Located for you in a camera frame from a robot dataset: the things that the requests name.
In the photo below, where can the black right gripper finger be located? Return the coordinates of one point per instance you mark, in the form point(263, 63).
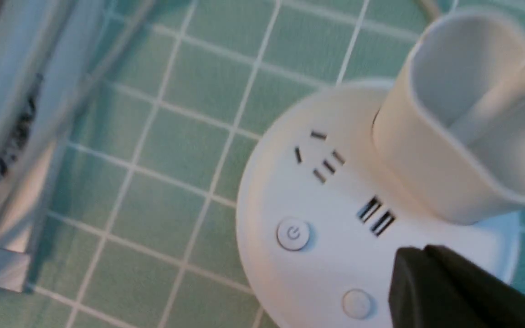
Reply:
point(454, 291)

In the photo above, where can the white desk lamp with sockets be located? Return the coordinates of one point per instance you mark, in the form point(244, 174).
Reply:
point(350, 182)

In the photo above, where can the green checkered tablecloth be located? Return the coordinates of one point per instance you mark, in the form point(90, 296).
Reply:
point(141, 226)

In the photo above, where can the top book with car cover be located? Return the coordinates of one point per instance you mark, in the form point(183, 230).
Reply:
point(29, 29)

